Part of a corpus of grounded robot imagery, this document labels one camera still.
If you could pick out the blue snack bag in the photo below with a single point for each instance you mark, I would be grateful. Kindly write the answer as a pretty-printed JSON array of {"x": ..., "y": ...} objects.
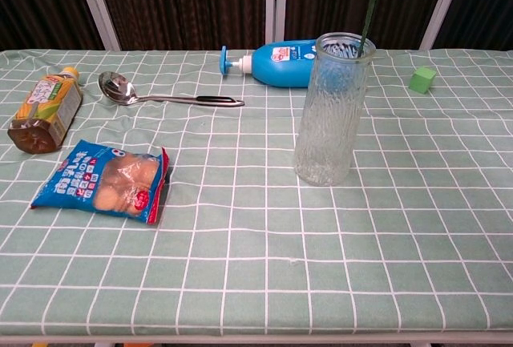
[{"x": 106, "y": 182}]

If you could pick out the green checked tablecloth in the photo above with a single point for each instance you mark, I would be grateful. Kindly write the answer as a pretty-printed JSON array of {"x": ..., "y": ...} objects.
[{"x": 256, "y": 263}]

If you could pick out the green cube block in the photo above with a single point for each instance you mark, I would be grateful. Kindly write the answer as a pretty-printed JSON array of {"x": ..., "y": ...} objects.
[{"x": 422, "y": 80}]

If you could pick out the clear textured glass vase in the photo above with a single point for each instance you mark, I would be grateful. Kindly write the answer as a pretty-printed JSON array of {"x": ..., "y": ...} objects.
[{"x": 330, "y": 122}]

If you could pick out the white folding screen frame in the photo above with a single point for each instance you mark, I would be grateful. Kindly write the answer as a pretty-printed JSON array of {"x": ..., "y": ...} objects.
[{"x": 272, "y": 2}]

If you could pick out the yellow capped tea bottle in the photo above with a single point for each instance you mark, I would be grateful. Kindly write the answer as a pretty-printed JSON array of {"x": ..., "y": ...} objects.
[{"x": 46, "y": 110}]

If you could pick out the pink artificial flower bouquet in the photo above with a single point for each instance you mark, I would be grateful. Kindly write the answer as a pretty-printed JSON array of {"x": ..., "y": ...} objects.
[{"x": 368, "y": 14}]

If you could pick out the blue pump lotion bottle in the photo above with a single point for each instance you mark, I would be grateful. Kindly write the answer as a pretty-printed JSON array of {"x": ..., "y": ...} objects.
[{"x": 280, "y": 64}]

